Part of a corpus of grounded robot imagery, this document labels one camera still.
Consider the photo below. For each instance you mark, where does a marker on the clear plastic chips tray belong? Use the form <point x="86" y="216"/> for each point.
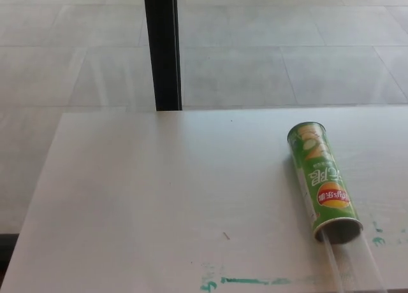
<point x="350" y="267"/>

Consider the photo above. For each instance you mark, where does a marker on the green Lay's chips can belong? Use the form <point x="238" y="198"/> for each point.
<point x="322" y="175"/>

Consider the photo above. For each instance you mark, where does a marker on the black vertical window frame post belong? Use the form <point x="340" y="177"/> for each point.
<point x="162" y="47"/>

